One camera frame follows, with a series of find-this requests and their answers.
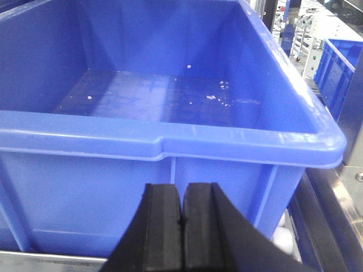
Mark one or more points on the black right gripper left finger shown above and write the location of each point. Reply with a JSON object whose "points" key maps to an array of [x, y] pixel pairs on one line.
{"points": [[153, 240]]}

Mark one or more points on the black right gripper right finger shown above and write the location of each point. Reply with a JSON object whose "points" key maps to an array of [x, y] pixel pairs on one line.
{"points": [[217, 237]]}

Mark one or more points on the blue bin right front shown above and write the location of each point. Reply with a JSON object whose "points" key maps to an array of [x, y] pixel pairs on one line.
{"points": [[99, 98]]}

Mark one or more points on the blue bin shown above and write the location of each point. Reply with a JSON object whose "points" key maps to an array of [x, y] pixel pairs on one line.
{"points": [[335, 72], [99, 98]]}

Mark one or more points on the blue bin far right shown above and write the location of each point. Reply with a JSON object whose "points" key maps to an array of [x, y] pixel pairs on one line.
{"points": [[335, 72]]}

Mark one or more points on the white roller conveyor rail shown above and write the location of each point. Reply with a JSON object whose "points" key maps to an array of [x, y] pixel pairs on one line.
{"points": [[284, 237]]}

